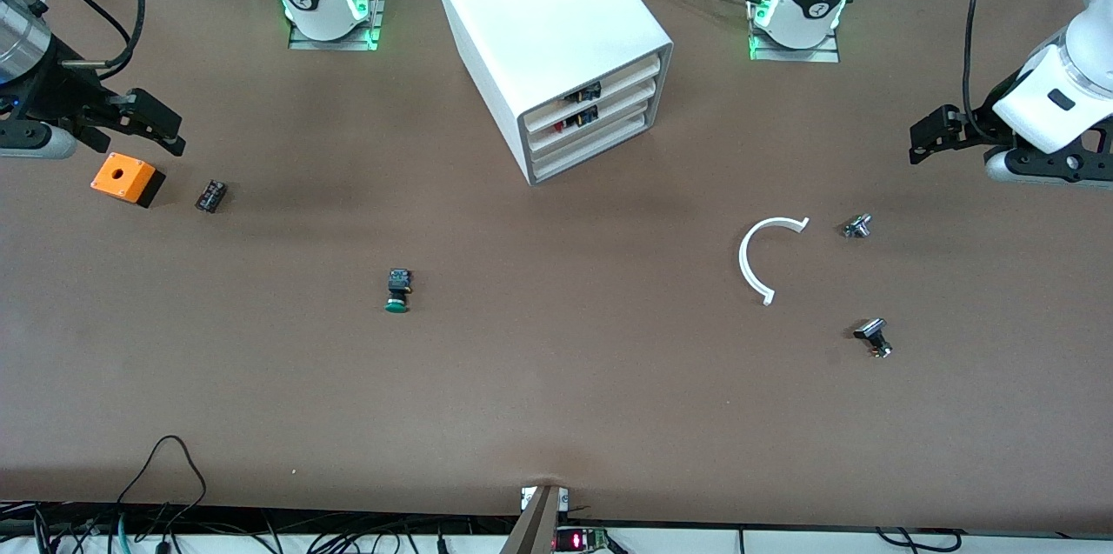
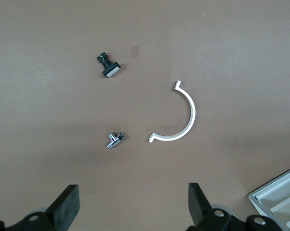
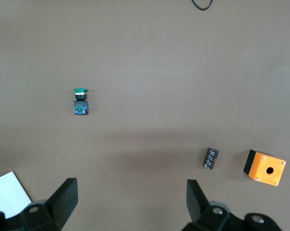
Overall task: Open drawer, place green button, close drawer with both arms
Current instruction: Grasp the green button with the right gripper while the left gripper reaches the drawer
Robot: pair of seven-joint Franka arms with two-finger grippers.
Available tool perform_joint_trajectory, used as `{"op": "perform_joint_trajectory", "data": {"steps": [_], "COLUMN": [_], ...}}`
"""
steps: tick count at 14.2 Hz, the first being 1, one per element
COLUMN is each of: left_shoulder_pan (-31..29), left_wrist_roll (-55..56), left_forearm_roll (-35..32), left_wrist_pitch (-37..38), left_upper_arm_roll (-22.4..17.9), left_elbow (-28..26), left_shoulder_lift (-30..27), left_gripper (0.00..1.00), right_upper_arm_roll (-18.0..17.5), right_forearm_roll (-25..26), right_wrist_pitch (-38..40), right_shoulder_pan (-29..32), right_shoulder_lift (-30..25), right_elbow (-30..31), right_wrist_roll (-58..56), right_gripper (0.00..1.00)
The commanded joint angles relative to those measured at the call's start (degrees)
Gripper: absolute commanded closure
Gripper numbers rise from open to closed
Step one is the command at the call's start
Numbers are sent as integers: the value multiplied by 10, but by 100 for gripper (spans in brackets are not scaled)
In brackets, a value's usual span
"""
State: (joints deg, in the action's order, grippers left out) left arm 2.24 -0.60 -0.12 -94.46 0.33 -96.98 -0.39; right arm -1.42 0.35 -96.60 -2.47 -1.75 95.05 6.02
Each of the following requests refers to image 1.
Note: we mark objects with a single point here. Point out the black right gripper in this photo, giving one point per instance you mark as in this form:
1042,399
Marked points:
63,95

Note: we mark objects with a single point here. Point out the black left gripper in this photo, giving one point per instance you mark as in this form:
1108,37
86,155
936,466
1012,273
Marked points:
988,118

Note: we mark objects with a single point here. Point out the green push button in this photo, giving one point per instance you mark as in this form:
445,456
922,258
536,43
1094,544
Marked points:
397,289

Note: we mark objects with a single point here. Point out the lowest cream cabinet drawer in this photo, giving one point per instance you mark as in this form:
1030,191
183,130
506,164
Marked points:
626,126

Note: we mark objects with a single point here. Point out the orange button box black base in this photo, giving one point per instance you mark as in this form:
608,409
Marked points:
123,174

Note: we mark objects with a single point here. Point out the middle cream cabinet drawer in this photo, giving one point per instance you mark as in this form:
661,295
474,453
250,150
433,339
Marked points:
626,103

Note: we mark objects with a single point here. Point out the highest cream cabinet drawer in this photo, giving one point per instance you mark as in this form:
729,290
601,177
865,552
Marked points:
626,81

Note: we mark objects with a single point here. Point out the black blue stored button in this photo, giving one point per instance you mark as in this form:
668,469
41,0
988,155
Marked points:
589,91

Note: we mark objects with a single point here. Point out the red stored push button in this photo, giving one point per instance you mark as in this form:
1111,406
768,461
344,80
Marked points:
584,115

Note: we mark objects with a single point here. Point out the white drawer cabinet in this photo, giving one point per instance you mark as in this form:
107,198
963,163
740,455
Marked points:
539,6

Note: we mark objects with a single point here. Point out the small black contact block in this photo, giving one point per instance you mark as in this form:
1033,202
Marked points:
211,196

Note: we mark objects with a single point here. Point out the white curved plastic strip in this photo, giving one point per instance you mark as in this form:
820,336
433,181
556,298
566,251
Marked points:
744,263

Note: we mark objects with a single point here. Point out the device with red display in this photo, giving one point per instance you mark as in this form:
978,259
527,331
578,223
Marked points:
578,540

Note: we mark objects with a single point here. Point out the silver knob switch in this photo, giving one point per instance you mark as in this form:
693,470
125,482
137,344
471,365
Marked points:
856,226

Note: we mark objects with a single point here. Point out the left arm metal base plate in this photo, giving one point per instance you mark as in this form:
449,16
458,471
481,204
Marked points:
796,54

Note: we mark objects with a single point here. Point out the black head selector switch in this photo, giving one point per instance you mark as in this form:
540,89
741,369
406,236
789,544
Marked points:
871,332

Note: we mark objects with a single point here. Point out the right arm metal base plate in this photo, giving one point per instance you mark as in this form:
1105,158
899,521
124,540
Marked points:
374,6

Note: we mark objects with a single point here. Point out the grey camera mounting post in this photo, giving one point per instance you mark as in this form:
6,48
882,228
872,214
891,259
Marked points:
535,528

